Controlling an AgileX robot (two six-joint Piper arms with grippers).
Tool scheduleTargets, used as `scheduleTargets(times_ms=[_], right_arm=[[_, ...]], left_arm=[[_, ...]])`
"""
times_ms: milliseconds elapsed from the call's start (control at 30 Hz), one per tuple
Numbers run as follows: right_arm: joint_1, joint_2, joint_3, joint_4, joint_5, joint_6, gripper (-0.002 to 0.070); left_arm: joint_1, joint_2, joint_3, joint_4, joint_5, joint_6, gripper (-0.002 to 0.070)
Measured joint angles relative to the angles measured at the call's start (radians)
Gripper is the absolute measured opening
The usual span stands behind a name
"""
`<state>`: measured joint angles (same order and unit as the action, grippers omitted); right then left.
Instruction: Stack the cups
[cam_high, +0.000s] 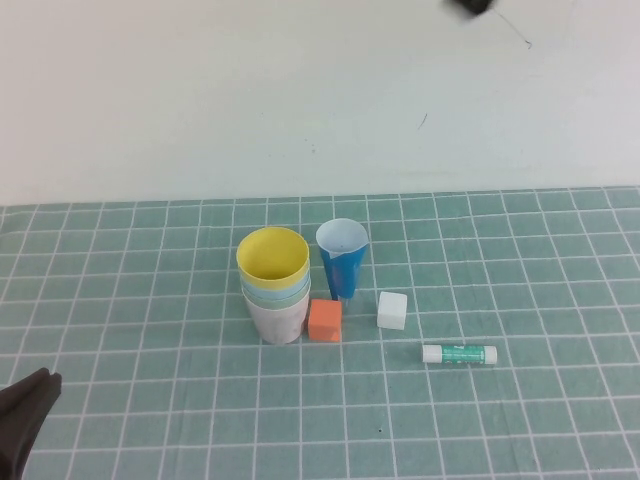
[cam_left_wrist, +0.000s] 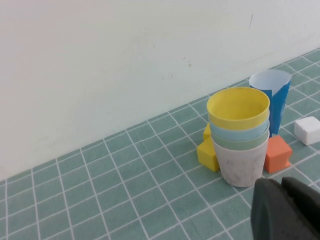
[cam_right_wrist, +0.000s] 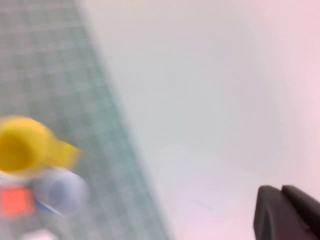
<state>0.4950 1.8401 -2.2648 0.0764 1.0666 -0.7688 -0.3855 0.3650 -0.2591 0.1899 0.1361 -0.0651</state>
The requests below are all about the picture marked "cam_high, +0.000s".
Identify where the green plastic cup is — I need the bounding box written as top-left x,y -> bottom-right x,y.
241,287 -> 312,314

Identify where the pink plastic cup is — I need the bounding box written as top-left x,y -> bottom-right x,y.
244,295 -> 310,347

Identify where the light blue plastic cup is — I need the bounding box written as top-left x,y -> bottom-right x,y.
239,273 -> 311,306

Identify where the green checked tablecloth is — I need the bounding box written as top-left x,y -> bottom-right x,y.
0,185 -> 640,480

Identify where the yellow plastic cup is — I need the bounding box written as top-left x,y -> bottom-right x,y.
235,226 -> 310,294

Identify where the white cube block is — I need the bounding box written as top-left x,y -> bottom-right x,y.
376,291 -> 408,331

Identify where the orange cube block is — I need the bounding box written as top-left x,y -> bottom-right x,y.
307,298 -> 344,344

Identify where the green white glue stick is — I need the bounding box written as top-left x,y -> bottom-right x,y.
421,343 -> 499,365

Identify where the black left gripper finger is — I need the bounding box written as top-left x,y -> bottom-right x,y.
0,372 -> 63,480
0,367 -> 51,451

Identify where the blue paper cone cup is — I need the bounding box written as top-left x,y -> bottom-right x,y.
315,218 -> 369,301

